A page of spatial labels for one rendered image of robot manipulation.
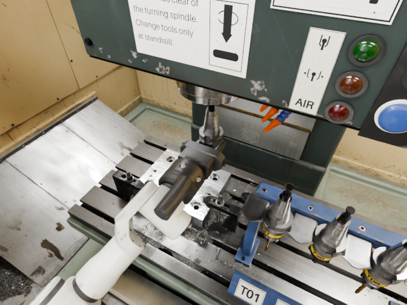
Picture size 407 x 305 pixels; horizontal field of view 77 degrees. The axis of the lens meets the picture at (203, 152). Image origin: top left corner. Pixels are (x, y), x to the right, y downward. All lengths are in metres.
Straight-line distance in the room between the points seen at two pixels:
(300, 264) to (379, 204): 0.83
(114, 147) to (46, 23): 0.66
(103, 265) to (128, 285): 0.51
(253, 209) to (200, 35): 0.42
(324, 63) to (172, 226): 0.40
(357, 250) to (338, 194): 0.98
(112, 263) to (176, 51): 0.41
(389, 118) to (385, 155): 1.36
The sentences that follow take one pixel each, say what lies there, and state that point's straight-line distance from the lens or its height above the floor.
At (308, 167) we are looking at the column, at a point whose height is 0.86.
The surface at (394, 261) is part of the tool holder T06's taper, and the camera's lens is 0.61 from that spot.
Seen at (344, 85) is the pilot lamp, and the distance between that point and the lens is 0.28.
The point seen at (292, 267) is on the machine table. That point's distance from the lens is 0.93.
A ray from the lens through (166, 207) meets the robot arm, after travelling 0.50.
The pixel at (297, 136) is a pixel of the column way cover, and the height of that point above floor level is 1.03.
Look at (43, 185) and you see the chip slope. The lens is 1.44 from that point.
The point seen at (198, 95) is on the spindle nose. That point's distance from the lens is 0.52.
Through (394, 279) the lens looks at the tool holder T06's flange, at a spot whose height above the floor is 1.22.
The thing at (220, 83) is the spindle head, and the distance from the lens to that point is 0.33.
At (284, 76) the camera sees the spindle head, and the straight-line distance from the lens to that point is 0.30.
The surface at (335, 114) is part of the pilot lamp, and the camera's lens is 0.30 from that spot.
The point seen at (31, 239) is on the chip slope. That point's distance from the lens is 1.36.
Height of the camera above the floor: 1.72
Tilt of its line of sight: 44 degrees down
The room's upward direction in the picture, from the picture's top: straight up
